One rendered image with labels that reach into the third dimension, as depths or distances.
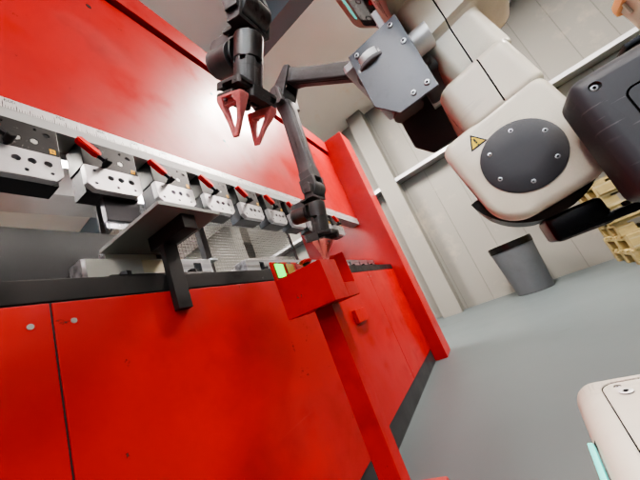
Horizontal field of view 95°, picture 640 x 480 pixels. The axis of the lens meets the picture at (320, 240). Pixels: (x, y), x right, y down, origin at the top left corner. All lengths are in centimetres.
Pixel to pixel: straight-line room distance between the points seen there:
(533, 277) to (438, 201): 182
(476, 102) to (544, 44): 537
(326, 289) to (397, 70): 52
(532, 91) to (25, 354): 86
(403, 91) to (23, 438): 79
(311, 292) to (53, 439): 55
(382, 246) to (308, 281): 197
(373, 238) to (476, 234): 268
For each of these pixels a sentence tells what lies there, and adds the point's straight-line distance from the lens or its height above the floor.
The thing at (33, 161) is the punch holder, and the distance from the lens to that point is 102.
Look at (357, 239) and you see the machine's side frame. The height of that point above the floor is 122.
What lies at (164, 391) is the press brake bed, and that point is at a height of 61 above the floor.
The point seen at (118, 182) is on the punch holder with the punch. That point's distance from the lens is 107.
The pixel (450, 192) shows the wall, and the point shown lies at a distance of 530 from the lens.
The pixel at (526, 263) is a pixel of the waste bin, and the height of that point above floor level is 36.
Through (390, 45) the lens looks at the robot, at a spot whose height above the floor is 100.
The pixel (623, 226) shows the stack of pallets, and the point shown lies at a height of 39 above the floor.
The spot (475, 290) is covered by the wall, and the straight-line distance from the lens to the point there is 523.
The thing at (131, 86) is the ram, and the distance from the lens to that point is 144.
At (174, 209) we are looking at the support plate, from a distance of 78.
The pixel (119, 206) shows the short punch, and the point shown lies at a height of 115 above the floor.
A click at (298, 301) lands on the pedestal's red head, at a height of 70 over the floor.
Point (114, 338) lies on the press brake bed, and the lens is 74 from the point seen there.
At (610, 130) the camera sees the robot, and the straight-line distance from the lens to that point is 44.
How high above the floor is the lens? 62
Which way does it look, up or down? 15 degrees up
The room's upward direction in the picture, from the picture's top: 22 degrees counter-clockwise
